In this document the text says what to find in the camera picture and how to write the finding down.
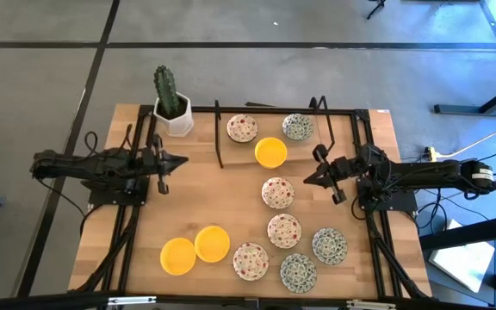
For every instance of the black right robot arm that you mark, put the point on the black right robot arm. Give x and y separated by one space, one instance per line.
424 174

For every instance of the black aluminium rig frame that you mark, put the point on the black aluminium rig frame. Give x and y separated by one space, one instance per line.
205 109

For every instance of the white faceted plant pot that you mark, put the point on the white faceted plant pot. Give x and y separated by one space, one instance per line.
179 127

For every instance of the white board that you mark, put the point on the white board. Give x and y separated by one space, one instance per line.
463 264

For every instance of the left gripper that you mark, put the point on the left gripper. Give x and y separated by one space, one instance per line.
151 160

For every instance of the yellow power strip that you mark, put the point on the yellow power strip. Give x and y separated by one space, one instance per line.
430 151

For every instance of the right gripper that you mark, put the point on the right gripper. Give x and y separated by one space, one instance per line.
342 167

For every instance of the yellow plastic bowl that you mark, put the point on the yellow plastic bowl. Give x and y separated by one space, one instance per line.
212 244
178 256
270 152

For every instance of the black desk leg frame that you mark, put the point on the black desk leg frame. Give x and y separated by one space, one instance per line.
467 109

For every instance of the green cactus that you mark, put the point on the green cactus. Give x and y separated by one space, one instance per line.
166 88

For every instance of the black tripod leg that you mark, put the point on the black tripod leg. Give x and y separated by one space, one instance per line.
376 8

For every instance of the blue-green patterned bowl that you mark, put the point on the blue-green patterned bowl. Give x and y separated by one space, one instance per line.
298 273
297 126
329 246

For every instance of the wooden shelf with black frame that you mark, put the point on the wooden shelf with black frame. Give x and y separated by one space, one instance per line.
235 155

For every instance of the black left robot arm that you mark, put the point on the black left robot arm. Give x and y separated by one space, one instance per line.
84 165

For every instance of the silver bracket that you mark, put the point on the silver bracket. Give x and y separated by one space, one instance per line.
132 300
370 305

